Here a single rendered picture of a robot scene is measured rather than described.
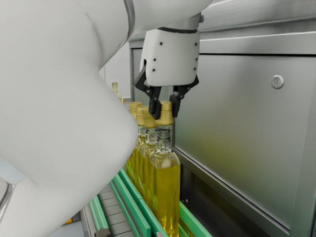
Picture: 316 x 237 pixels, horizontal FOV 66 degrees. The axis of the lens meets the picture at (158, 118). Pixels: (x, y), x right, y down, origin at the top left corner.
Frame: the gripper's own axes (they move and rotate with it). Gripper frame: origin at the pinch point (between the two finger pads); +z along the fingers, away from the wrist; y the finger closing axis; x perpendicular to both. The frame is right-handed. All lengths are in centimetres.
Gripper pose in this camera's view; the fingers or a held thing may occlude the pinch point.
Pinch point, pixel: (164, 106)
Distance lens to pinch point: 49.3
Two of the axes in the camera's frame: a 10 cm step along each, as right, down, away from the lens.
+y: -9.1, 1.1, -4.0
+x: 4.0, 4.8, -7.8
